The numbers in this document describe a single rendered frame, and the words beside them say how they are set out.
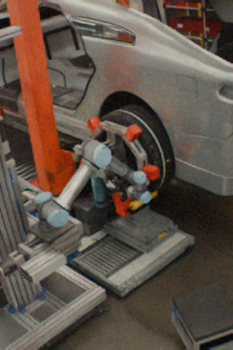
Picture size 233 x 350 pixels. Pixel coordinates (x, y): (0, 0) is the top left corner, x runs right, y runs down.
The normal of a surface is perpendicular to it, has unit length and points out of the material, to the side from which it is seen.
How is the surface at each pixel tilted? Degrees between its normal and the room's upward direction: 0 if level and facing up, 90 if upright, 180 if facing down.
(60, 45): 87
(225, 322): 0
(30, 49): 90
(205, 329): 0
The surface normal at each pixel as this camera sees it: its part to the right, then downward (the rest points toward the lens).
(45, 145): 0.68, 0.30
